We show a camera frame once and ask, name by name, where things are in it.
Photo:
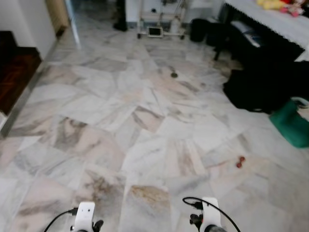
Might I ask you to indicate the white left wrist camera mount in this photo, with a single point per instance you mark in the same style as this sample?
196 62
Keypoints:
83 215

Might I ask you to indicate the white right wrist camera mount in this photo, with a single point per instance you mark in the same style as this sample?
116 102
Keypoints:
211 212

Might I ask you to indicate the round metal floor drain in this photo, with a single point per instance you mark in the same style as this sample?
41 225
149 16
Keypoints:
174 75

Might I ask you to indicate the table with white tablecloth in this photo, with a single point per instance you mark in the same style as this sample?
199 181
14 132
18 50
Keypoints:
280 19

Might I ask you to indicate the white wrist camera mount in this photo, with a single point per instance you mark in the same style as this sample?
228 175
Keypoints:
83 215
211 212

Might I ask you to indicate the green bag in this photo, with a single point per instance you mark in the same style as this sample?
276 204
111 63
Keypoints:
292 125

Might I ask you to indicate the dark wooden furniture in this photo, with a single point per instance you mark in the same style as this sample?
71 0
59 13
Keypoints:
14 72

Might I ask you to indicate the white wheeled cart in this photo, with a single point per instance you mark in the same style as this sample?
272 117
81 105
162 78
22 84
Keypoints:
159 24

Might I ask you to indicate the large black bag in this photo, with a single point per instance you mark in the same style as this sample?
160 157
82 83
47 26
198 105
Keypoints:
256 89

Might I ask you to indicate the black bench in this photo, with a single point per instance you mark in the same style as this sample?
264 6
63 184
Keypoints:
246 41

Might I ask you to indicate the black bin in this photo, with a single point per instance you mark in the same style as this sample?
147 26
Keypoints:
199 30

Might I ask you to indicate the small red dumbbell toy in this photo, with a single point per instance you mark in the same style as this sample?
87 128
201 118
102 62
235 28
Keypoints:
240 162

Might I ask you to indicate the yellow plush toy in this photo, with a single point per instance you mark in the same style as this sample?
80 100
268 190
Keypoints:
270 4

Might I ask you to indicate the red plush toy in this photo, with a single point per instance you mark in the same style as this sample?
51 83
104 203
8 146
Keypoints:
297 8

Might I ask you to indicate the black stand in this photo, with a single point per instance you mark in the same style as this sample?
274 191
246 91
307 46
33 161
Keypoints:
120 19

